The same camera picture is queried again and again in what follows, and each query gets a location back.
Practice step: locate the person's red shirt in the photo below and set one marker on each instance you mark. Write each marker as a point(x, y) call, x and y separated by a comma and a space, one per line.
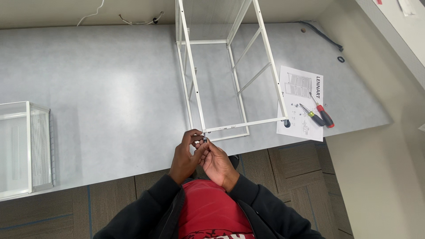
point(212, 209)

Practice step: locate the person's left hand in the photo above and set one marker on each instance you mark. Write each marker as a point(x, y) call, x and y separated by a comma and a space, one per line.
point(182, 162)

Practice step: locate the yellow and black screwdriver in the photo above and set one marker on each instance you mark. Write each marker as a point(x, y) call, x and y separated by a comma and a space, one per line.
point(317, 119)

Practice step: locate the person's right hand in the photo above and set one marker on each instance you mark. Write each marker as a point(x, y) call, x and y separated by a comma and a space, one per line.
point(219, 167)

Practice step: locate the white mesh basket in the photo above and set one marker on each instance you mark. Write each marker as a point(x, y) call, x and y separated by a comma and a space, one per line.
point(29, 149)

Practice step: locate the person's black shoe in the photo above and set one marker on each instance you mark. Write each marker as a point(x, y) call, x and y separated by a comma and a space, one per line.
point(234, 161)

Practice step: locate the paper instruction sheet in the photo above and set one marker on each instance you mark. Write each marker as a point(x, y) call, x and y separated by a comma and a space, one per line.
point(289, 130)

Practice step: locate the white side counter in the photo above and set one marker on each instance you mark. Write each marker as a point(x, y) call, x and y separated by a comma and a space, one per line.
point(398, 39)

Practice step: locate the white metal drawer frame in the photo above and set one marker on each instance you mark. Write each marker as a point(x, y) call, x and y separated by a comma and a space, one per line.
point(198, 99)

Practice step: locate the white paper slip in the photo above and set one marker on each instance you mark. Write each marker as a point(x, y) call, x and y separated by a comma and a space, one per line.
point(406, 6)

